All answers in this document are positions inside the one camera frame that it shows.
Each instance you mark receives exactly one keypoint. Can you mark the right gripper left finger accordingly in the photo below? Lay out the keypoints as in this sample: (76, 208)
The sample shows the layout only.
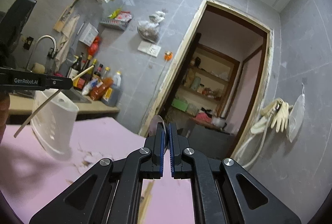
(110, 191)

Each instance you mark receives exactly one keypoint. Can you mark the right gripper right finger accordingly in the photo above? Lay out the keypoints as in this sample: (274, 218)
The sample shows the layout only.
(222, 190)

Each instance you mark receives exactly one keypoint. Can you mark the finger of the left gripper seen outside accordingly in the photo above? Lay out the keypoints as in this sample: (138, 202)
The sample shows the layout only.
(57, 82)

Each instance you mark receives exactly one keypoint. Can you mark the large steel spoon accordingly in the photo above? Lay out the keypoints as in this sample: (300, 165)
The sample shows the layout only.
(156, 121)

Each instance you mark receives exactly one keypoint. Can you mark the person left hand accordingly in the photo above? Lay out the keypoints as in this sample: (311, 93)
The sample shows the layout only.
(4, 112)

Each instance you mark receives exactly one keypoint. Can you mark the dark sauce bottle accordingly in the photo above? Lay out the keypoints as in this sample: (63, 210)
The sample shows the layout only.
(76, 67)

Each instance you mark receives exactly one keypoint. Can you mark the white plastic utensil holder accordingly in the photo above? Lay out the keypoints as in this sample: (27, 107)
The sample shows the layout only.
(53, 126)

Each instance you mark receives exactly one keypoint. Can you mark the wooden cutting board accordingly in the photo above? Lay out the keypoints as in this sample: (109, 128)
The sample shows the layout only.
(64, 16)

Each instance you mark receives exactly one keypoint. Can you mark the dark grey cabinet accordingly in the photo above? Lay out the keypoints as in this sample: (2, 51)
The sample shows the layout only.
(214, 144)

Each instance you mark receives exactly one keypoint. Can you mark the orange spice bag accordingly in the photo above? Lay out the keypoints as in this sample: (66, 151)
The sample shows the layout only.
(99, 90)

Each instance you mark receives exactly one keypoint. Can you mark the hanging beige towel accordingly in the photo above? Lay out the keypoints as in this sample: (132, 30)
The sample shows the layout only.
(64, 42)

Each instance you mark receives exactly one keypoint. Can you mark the red plastic bag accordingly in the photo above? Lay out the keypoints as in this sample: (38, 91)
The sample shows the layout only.
(94, 47)

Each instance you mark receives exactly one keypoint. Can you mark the pink floral cloth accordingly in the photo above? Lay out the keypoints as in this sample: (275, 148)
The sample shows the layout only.
(31, 178)

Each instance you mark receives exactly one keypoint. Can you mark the rubber gloves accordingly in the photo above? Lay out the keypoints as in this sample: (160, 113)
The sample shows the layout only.
(281, 118)

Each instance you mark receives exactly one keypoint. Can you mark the hanging plastic bag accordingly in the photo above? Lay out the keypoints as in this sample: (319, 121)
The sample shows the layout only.
(149, 29)

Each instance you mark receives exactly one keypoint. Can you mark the white box on wall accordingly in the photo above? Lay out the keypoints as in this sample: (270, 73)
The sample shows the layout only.
(88, 35)

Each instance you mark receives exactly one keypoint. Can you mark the grey wall shelf rack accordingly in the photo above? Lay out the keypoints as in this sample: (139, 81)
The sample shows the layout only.
(114, 24)

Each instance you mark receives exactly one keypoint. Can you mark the white wall switch socket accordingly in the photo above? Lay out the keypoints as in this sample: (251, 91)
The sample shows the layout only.
(149, 48)

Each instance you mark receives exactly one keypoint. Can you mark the orange wall hook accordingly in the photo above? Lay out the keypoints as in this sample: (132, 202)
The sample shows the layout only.
(168, 56)

